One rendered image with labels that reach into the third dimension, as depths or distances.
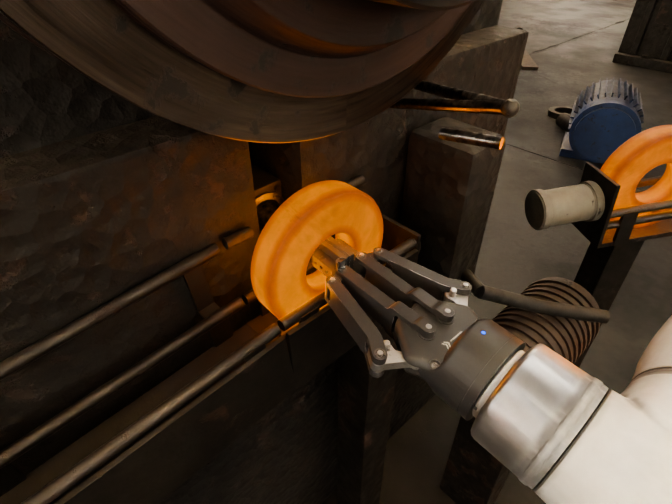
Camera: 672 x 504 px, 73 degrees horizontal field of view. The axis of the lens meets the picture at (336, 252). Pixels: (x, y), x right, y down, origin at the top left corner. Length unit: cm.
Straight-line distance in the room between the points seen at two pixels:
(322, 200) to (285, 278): 8
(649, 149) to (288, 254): 52
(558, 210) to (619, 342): 92
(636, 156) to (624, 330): 96
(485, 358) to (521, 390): 3
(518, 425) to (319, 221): 23
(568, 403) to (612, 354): 121
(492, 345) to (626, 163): 44
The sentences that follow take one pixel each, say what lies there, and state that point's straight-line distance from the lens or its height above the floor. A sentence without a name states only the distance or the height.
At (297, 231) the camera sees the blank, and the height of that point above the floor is 79.
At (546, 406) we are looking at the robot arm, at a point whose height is 76.
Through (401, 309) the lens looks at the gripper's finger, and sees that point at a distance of 38.
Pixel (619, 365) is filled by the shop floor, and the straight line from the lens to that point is 152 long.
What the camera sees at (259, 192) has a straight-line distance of 51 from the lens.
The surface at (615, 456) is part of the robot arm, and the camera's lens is 34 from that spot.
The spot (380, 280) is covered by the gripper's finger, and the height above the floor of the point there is 75.
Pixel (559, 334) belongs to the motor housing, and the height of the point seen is 52.
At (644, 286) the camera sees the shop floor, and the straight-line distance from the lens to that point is 185.
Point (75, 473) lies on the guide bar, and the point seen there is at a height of 70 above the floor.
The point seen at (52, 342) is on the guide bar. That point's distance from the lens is 43.
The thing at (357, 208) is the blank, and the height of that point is 79.
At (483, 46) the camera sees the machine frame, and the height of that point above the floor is 87.
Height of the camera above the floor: 102
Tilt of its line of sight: 38 degrees down
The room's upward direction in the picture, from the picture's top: straight up
